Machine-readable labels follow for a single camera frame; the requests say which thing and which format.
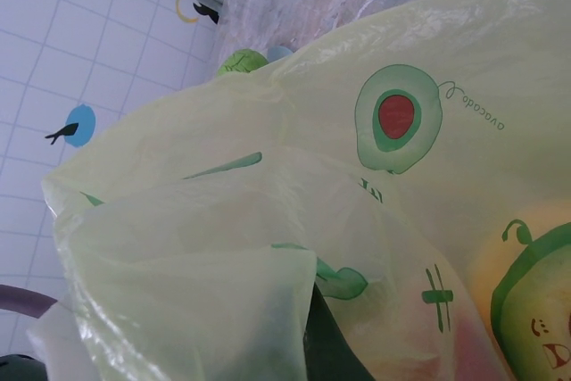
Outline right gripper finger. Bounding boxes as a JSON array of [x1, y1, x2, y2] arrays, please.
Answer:
[[305, 282, 378, 381]]

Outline yellow-green avocado print plastic bag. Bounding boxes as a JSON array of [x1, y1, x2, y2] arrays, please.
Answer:
[[40, 0, 571, 381]]

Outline pale round plate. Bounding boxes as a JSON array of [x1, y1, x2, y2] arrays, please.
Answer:
[[266, 45, 294, 62]]

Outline green apple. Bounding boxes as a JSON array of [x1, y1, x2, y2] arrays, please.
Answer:
[[216, 47, 269, 79]]

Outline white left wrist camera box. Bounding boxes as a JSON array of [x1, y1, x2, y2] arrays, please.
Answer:
[[25, 300, 90, 381]]

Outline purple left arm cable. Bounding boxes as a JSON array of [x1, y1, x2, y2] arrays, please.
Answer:
[[0, 284, 60, 319]]

